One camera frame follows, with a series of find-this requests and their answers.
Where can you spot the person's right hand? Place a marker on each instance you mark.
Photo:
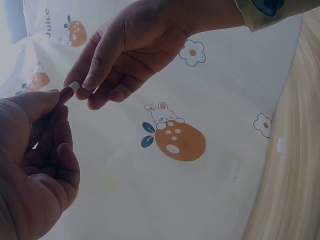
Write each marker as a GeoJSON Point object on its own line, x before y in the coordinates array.
{"type": "Point", "coordinates": [150, 35]}

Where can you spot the person's left hand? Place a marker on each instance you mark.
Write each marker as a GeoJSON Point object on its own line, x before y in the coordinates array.
{"type": "Point", "coordinates": [27, 180]}

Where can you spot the red tube with white cap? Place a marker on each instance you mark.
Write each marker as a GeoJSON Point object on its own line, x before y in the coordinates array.
{"type": "Point", "coordinates": [68, 93]}

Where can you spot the person's right forearm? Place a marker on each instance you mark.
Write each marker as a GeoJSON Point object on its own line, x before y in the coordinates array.
{"type": "Point", "coordinates": [246, 12]}

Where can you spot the black wrist band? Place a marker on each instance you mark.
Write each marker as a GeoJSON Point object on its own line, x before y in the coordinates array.
{"type": "Point", "coordinates": [268, 6]}

